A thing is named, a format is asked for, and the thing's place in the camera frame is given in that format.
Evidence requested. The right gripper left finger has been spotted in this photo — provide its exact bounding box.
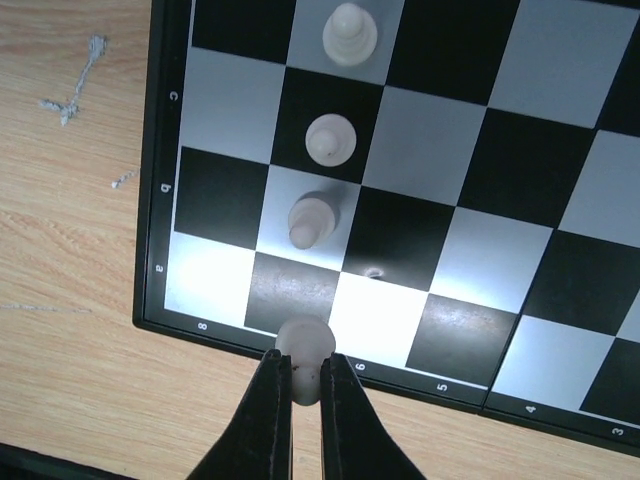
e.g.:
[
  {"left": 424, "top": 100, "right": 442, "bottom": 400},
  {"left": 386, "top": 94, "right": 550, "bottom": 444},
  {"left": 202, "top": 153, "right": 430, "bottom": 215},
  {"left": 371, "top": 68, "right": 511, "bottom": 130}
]
[{"left": 188, "top": 349, "right": 293, "bottom": 480}]

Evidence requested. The black magnetic chess board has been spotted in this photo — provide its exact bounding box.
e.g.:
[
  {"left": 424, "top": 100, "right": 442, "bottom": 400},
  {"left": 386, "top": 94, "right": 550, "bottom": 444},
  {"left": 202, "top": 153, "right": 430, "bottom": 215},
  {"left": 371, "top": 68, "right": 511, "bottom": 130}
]
[{"left": 133, "top": 1, "right": 639, "bottom": 455}]

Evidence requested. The white pawn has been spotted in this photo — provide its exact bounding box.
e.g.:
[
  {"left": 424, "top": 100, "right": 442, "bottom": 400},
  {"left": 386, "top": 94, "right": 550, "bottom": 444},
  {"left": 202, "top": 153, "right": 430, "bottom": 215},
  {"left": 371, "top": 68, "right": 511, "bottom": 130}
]
[
  {"left": 305, "top": 113, "right": 357, "bottom": 167},
  {"left": 322, "top": 2, "right": 378, "bottom": 67},
  {"left": 287, "top": 191, "right": 341, "bottom": 250},
  {"left": 275, "top": 316, "right": 336, "bottom": 406}
]

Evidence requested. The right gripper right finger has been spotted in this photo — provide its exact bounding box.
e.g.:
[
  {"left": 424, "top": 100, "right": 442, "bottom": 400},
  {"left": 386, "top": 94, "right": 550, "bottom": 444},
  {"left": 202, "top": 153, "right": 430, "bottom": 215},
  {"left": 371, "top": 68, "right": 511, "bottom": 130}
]
[{"left": 320, "top": 353, "right": 424, "bottom": 480}]

